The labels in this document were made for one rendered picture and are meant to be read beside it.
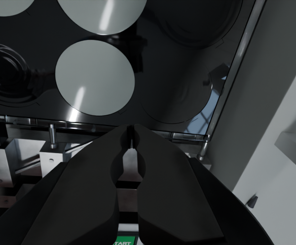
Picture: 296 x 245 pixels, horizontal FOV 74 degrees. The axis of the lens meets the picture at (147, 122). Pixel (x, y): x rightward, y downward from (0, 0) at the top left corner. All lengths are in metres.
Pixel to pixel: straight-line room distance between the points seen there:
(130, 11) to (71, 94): 0.13
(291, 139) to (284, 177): 0.09
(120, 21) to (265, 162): 0.26
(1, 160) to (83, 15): 0.24
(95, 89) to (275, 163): 0.26
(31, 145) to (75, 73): 0.16
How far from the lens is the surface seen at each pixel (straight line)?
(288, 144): 0.28
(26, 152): 0.38
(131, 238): 0.38
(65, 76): 0.28
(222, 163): 0.35
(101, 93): 0.27
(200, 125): 0.31
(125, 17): 0.25
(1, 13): 0.29
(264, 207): 0.39
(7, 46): 0.29
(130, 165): 0.37
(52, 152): 0.33
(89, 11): 0.26
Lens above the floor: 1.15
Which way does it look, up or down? 59 degrees down
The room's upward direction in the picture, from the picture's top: 170 degrees clockwise
